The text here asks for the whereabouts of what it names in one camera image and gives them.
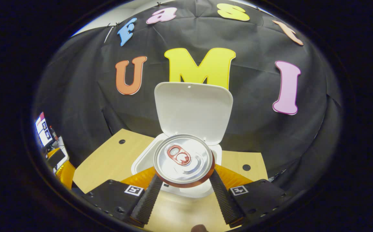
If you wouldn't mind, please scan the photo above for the white desktop garbage bin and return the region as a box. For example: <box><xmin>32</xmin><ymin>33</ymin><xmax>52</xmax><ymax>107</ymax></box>
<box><xmin>131</xmin><ymin>82</ymin><xmax>234</xmax><ymax>198</ymax></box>

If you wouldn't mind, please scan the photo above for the black backdrop cloth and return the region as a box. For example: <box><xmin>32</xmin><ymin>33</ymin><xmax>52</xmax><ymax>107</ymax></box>
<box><xmin>33</xmin><ymin>0</ymin><xmax>343</xmax><ymax>194</ymax></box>

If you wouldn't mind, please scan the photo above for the red and blue wall poster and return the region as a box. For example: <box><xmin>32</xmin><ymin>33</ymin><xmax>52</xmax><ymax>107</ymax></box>
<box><xmin>35</xmin><ymin>112</ymin><xmax>58</xmax><ymax>149</ymax></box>

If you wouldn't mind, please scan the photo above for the red pop can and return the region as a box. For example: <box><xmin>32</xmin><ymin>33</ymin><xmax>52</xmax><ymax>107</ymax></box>
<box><xmin>153</xmin><ymin>134</ymin><xmax>216</xmax><ymax>188</ymax></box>

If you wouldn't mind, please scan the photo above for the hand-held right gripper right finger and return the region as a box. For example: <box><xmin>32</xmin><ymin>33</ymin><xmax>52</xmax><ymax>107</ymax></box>
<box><xmin>208</xmin><ymin>164</ymin><xmax>291</xmax><ymax>226</ymax></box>

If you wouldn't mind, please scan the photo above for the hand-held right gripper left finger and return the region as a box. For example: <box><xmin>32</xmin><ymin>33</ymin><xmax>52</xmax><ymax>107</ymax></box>
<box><xmin>82</xmin><ymin>166</ymin><xmax>164</xmax><ymax>226</ymax></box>

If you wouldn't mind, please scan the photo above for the wooden desktop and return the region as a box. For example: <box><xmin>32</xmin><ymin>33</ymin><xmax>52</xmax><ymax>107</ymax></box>
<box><xmin>73</xmin><ymin>129</ymin><xmax>269</xmax><ymax>232</ymax></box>

